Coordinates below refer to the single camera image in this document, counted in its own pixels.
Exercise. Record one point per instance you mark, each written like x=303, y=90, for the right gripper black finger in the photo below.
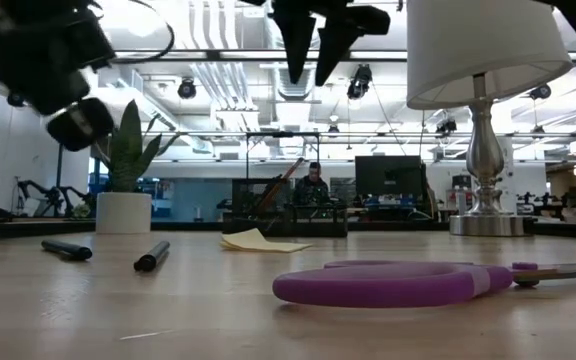
x=333, y=45
x=295, y=35

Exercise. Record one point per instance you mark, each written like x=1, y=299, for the clear bottle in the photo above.
x=460, y=200

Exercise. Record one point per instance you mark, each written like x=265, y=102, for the black table back rail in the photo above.
x=28, y=227

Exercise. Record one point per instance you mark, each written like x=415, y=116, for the background black robot arm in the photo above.
x=38, y=192
x=75, y=195

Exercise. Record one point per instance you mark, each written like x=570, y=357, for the snake plant in white pot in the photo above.
x=123, y=212

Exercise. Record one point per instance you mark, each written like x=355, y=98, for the black mesh desk organizer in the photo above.
x=318, y=222

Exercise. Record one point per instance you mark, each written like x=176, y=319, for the large black monitor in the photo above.
x=388, y=175

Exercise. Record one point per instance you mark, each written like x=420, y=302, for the black pen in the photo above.
x=68, y=250
x=152, y=256

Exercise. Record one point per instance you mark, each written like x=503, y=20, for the yellow sticky note pad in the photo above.
x=263, y=244

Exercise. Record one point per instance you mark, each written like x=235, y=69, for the white shade silver table lamp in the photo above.
x=483, y=50

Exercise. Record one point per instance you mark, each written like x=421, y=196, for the black ceiling spotlight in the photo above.
x=446, y=126
x=540, y=91
x=187, y=89
x=359, y=82

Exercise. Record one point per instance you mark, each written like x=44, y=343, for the person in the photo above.
x=312, y=187

